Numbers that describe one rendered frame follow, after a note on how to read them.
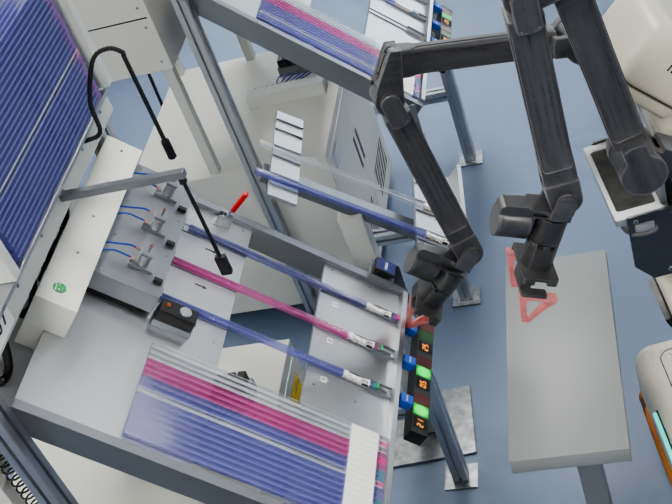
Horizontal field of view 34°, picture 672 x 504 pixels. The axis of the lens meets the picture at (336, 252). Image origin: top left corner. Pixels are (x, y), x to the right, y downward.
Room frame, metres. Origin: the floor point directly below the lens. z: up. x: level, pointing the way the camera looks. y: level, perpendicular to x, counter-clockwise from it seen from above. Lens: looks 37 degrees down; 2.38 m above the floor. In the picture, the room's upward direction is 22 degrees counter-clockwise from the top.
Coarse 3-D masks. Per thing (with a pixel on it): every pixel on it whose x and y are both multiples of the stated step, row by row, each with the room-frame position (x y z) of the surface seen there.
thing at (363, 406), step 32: (352, 288) 1.93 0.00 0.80; (352, 320) 1.83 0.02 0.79; (384, 320) 1.86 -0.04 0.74; (320, 352) 1.73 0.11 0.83; (352, 352) 1.75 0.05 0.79; (384, 352) 1.77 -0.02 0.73; (320, 384) 1.65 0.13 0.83; (352, 384) 1.66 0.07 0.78; (384, 384) 1.68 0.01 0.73; (352, 416) 1.58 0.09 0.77; (384, 416) 1.60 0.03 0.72
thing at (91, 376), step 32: (192, 224) 2.00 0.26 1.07; (192, 256) 1.91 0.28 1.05; (192, 288) 1.83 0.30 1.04; (224, 288) 1.84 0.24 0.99; (96, 320) 1.70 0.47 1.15; (128, 320) 1.71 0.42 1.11; (64, 352) 1.61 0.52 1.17; (96, 352) 1.62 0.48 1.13; (128, 352) 1.64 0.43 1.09; (192, 352) 1.67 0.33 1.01; (32, 384) 1.53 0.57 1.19; (64, 384) 1.54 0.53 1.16; (96, 384) 1.55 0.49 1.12; (128, 384) 1.57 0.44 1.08; (64, 416) 1.48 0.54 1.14; (96, 416) 1.49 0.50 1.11
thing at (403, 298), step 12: (396, 336) 1.81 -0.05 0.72; (396, 348) 1.77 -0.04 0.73; (396, 360) 1.73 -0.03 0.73; (396, 372) 1.69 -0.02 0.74; (396, 384) 1.66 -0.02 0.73; (396, 396) 1.63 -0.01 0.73; (396, 408) 1.60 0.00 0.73; (396, 420) 1.57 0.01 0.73; (384, 480) 1.44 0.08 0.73; (384, 492) 1.41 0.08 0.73
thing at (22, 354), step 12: (72, 204) 2.14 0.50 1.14; (12, 336) 1.76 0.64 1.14; (12, 348) 1.74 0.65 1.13; (24, 348) 1.77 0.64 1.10; (0, 360) 1.70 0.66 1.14; (24, 360) 1.75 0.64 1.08; (0, 372) 1.68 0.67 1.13; (24, 372) 1.73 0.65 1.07; (12, 384) 1.68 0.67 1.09; (12, 396) 1.67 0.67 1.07; (0, 468) 1.54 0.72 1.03; (0, 480) 1.52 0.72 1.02; (0, 492) 1.53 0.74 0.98; (12, 492) 1.54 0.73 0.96
